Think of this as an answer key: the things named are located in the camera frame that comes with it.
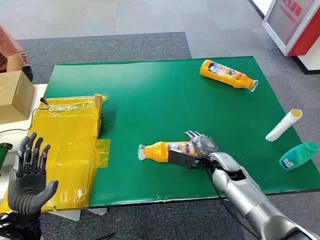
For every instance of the orange bottle with clear cap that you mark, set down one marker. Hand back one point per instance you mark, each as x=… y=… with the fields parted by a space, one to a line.
x=160 y=151
x=225 y=74

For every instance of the person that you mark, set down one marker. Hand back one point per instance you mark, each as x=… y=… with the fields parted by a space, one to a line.
x=8 y=49

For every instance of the dark green cup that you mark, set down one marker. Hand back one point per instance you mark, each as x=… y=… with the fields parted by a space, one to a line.
x=4 y=154

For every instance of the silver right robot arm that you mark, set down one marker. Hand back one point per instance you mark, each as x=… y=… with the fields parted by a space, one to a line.
x=250 y=195

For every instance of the teal plastic bottle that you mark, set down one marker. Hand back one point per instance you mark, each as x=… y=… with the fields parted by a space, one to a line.
x=297 y=156

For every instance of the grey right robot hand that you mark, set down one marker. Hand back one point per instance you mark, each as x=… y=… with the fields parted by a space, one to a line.
x=204 y=145

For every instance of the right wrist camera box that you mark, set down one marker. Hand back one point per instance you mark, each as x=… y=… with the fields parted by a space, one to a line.
x=185 y=159

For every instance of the red and white sign cabinet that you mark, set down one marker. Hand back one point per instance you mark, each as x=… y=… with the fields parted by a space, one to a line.
x=300 y=30

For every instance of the white tube with yellow end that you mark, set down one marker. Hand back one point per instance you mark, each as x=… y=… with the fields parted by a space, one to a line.
x=282 y=126

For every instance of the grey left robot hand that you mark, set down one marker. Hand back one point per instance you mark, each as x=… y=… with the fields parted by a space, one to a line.
x=27 y=190

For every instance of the green table mat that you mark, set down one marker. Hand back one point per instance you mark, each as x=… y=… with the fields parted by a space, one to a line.
x=162 y=106

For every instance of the yellow plastic sheet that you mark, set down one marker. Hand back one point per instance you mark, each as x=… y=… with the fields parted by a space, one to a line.
x=67 y=139

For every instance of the brown cardboard box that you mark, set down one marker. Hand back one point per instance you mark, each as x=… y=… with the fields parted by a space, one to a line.
x=12 y=97

